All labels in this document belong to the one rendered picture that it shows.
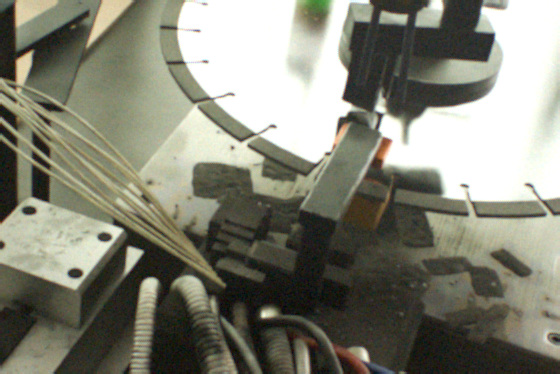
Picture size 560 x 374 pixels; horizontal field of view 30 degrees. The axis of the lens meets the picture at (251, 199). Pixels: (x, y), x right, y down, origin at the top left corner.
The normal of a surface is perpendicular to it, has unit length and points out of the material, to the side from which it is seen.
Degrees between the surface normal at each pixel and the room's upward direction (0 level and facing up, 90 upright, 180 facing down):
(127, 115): 0
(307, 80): 0
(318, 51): 0
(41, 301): 90
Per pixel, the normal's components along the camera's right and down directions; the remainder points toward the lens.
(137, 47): 0.13, -0.79
